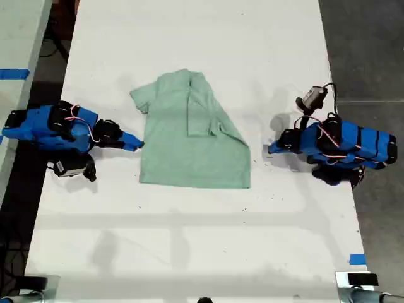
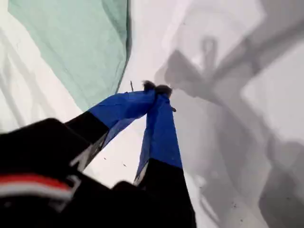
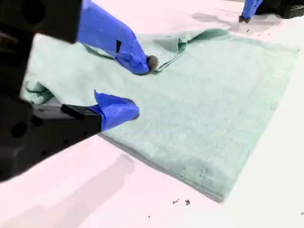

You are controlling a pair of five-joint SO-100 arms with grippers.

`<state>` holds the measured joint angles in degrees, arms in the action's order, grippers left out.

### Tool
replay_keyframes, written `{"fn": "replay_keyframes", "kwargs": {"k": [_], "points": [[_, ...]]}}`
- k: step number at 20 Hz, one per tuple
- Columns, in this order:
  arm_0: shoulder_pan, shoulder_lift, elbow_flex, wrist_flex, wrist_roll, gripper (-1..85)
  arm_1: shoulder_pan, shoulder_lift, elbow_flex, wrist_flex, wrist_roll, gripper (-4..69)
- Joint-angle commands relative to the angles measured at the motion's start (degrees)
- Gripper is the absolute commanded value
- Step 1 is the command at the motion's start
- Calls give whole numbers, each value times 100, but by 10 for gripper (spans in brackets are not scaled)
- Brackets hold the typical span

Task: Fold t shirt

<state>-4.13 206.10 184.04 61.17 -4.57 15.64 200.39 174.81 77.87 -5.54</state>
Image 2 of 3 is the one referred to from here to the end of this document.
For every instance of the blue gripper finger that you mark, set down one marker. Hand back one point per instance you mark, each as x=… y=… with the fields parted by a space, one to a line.
x=161 y=142
x=118 y=107

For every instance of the pale green T-shirt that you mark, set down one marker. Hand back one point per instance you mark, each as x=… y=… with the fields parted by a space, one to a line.
x=71 y=47

